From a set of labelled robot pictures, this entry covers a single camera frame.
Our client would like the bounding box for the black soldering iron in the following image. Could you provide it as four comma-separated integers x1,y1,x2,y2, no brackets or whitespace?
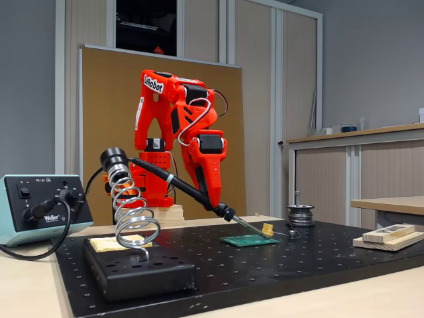
129,157,271,239

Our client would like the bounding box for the green circuit board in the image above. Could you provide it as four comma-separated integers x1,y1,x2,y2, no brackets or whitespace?
219,233,280,248

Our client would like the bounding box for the teal Weller soldering station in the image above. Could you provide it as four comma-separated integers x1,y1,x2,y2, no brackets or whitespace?
0,174,94,248

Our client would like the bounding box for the tall beige shutter cabinet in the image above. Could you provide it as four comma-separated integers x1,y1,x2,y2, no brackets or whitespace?
55,0,324,219

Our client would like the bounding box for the black perforated breadboard plate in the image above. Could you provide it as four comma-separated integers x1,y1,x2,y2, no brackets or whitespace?
54,219,424,318

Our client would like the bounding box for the low cabinet with wooden top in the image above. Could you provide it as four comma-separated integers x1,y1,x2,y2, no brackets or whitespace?
286,123,424,229

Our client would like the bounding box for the clear plastic container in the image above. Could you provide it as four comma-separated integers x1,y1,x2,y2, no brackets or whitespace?
307,127,334,137

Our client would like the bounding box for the black stand with spring holder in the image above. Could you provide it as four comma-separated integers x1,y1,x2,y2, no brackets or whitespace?
82,148,197,302

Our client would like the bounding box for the yellow cleaning sponge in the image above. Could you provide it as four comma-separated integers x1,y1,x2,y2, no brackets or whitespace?
89,233,154,254

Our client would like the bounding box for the black device inside cabinet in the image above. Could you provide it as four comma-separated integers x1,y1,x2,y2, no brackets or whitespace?
115,0,178,57

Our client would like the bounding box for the wooden desk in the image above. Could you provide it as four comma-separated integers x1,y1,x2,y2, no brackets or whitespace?
350,195,424,231

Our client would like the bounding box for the wooden plank with Kapla print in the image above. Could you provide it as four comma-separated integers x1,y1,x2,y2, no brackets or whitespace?
362,224,417,242

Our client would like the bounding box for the plain wooden plank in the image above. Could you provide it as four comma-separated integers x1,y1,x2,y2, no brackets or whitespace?
352,231,424,252

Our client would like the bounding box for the gripper servo cable loop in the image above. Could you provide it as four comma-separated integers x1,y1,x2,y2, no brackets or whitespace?
177,97,213,146

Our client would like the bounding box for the arm servo cable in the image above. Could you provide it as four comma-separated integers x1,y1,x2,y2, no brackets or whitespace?
211,89,229,117

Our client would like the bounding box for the thin solder wire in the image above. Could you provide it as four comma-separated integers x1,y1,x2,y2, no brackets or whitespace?
273,224,301,240

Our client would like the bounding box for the solder wire spool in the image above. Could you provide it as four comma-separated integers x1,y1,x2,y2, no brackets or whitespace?
286,204,315,227

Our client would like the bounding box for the grey metal rail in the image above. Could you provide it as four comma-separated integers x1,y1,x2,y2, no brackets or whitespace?
309,91,318,131

